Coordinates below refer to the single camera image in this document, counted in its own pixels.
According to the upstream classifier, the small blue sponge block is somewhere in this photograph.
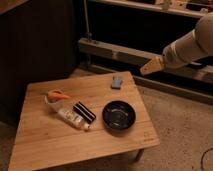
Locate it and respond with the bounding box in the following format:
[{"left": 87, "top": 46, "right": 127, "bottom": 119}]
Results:
[{"left": 111, "top": 76, "right": 122, "bottom": 89}]

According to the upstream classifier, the tan flat gripper end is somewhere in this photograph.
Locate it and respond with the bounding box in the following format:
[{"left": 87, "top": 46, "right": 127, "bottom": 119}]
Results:
[{"left": 140, "top": 56, "right": 164, "bottom": 75}]

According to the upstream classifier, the black ceramic bowl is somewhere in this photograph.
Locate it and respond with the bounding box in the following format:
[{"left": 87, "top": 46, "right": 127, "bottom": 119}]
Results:
[{"left": 102, "top": 100, "right": 136, "bottom": 131}]

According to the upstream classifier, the black white striped box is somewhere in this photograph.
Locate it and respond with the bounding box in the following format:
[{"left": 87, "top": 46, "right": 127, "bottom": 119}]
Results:
[{"left": 73, "top": 102, "right": 96, "bottom": 123}]

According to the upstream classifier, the grey metal shelf rack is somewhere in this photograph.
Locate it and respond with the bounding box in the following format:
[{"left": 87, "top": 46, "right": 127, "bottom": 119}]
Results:
[{"left": 78, "top": 0, "right": 213, "bottom": 104}]

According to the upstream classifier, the white tube with cap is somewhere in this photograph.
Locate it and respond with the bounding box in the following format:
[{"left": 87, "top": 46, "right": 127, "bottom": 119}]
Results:
[{"left": 58, "top": 108, "right": 90, "bottom": 131}]

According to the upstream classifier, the black cable on floor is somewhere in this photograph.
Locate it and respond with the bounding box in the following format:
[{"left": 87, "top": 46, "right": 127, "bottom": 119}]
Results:
[{"left": 200, "top": 147, "right": 213, "bottom": 171}]

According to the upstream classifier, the orange carrot toy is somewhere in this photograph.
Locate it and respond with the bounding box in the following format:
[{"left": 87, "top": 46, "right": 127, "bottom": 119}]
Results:
[{"left": 47, "top": 92, "right": 70, "bottom": 99}]

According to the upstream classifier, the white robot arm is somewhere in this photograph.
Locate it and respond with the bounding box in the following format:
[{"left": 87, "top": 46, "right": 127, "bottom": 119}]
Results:
[{"left": 140, "top": 12, "right": 213, "bottom": 75}]

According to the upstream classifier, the white cup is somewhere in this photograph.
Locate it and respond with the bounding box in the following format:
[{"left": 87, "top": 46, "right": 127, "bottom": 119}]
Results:
[{"left": 44, "top": 90, "right": 63, "bottom": 112}]

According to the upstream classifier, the wooden low table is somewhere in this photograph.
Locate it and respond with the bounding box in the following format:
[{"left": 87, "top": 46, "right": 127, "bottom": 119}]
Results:
[{"left": 8, "top": 72, "right": 159, "bottom": 171}]

